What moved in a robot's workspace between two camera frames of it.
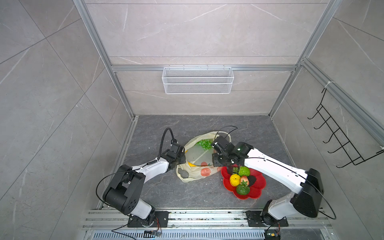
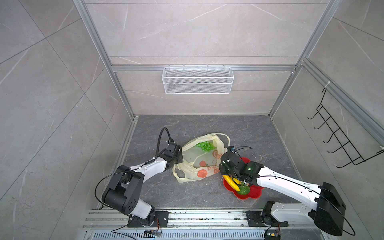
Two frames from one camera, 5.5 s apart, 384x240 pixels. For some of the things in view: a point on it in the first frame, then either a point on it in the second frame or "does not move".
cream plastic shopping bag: x=198 y=164 does not move
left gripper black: x=183 y=157 does not move
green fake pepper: x=243 y=189 does not move
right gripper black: x=214 y=161 -> x=222 y=168
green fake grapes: x=206 y=144 does not move
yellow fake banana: x=191 y=165 -> x=231 y=182
